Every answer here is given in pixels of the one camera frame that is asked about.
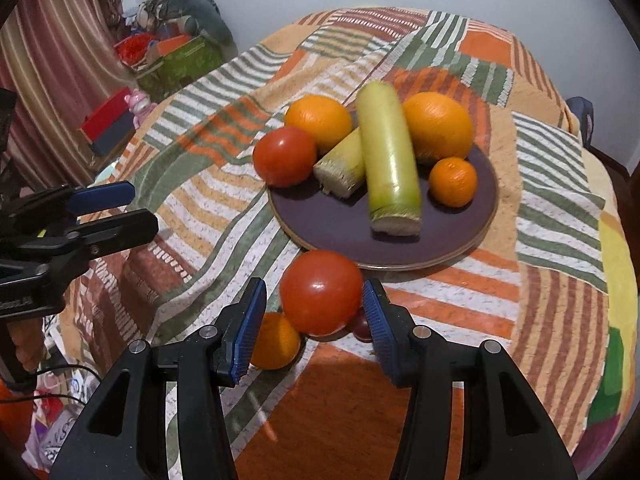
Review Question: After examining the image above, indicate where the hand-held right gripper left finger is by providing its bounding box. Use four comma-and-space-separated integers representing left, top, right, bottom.
47, 277, 268, 480

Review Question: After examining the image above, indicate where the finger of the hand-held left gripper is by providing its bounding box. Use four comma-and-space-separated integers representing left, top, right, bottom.
0, 181, 135, 221
15, 209, 158, 271

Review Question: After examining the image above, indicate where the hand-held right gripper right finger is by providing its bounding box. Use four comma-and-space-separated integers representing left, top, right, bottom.
362, 278, 581, 480

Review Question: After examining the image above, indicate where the small tangerine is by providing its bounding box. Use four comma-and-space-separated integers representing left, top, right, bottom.
250, 312, 302, 371
428, 156, 478, 208

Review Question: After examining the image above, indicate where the red tomato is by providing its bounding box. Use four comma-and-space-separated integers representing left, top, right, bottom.
279, 250, 365, 337
252, 126, 318, 188

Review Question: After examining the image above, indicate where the purple ceramic plate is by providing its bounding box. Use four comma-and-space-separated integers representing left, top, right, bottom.
267, 110, 500, 272

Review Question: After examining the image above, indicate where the tapered corn cob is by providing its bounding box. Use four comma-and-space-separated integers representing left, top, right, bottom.
313, 127, 368, 198

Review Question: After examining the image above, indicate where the thick corn cob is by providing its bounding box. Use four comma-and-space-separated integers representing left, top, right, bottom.
356, 81, 422, 236

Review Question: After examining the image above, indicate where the large orange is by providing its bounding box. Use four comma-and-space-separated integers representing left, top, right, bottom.
284, 95, 354, 153
402, 91, 474, 163

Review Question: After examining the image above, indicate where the dark grey box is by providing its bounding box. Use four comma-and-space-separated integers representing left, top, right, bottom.
90, 122, 137, 157

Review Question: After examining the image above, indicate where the red box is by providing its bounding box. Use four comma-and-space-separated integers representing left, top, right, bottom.
80, 86, 136, 143

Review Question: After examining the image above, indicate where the pink toy rabbit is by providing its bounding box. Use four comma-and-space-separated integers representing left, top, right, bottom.
125, 89, 153, 123

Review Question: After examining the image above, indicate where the striped patchwork blanket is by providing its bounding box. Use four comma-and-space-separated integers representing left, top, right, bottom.
35, 7, 638, 480

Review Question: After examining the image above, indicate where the green storage box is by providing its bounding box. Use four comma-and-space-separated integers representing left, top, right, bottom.
135, 35, 226, 103

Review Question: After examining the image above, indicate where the red fabric bundle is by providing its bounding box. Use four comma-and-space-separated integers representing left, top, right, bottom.
114, 34, 158, 66

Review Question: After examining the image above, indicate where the orange cardboard box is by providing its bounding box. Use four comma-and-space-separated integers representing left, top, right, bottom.
147, 35, 193, 58

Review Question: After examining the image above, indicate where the striped brown curtain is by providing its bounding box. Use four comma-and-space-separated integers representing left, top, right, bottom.
0, 0, 126, 191

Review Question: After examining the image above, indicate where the grey plush pillow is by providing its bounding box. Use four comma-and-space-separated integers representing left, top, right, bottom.
167, 0, 236, 46

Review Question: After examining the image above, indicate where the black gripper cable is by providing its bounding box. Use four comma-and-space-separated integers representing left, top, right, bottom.
0, 364, 103, 406

